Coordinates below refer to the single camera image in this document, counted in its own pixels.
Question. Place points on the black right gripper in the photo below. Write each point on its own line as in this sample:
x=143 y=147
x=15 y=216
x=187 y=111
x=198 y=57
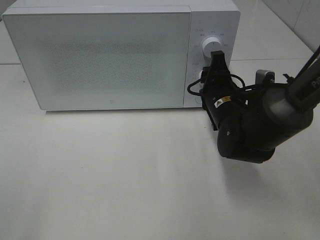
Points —
x=219 y=94

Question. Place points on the white microwave knob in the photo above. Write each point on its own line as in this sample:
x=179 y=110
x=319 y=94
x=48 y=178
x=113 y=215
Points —
x=211 y=44
x=200 y=75

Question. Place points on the round door release button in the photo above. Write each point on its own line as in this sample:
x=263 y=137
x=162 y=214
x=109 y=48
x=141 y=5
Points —
x=198 y=100

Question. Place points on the white microwave door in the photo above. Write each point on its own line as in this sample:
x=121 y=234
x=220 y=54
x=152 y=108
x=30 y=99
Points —
x=103 y=61

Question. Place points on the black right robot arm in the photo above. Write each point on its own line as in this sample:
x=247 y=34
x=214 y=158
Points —
x=252 y=120

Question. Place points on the white microwave oven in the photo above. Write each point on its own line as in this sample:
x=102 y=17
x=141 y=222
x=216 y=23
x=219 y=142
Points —
x=208 y=18

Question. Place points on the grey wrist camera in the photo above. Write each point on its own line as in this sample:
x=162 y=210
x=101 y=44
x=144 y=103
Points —
x=264 y=76

